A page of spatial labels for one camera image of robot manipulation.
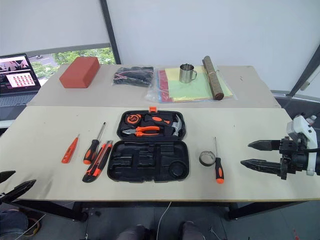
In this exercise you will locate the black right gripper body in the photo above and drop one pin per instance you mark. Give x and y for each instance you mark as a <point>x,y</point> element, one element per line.
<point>293,156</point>

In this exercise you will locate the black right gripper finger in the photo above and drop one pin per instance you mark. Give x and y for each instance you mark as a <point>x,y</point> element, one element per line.
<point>266,145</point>
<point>265,165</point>

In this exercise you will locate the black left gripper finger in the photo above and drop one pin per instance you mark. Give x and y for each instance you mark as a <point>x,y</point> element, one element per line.
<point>7,175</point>
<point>21,189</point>

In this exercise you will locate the small black orange screwdriver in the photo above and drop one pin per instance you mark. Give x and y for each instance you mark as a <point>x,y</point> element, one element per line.
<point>219,171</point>

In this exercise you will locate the orange voltage tester pen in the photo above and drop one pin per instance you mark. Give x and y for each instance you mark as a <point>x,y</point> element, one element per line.
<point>70,151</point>

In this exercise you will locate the black electrical tape roll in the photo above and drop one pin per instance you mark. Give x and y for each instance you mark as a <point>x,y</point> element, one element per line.
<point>203,160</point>

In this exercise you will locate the large black orange screwdriver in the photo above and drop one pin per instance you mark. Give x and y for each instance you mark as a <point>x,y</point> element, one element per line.
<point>91,150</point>

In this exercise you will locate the orange black utility knife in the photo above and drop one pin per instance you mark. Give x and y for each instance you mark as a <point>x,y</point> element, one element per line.
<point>97,162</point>

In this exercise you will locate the black plastic tool case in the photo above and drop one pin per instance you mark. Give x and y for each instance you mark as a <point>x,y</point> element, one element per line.
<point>150,160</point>

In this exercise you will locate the dark blue rounded shape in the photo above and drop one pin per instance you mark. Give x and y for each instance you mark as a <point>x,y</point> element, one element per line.
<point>12,223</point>

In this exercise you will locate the clear plastic water bottle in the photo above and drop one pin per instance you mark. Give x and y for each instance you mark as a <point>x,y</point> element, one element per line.
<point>311,120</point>

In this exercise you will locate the rolled brown bamboo mat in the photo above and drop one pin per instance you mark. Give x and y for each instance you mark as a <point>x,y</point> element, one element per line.
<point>212,77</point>

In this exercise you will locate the clear bag of coloured paper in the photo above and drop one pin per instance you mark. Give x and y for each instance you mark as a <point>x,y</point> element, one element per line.
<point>190,91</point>

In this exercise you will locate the open laptop computer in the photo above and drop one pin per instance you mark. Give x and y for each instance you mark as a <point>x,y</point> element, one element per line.
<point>16,75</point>

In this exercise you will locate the stainless steel mug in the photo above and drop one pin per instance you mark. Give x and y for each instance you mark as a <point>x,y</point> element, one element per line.
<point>186,73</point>

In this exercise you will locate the red foam brick block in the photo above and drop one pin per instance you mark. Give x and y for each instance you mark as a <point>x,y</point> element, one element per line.
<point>78,72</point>

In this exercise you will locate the orange black tape measure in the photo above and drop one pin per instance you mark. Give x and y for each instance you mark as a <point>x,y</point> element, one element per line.
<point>132,118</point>

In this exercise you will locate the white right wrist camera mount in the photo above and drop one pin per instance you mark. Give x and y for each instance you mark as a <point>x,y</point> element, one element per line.
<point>303,128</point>

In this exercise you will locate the black table frame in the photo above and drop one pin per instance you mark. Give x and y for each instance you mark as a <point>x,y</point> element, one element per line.
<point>50,207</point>

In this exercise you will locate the black slanted frame post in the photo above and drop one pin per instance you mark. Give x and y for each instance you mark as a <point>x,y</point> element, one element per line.
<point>303,75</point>

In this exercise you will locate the black window frame post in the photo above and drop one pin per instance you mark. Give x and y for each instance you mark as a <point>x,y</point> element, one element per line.
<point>110,30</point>

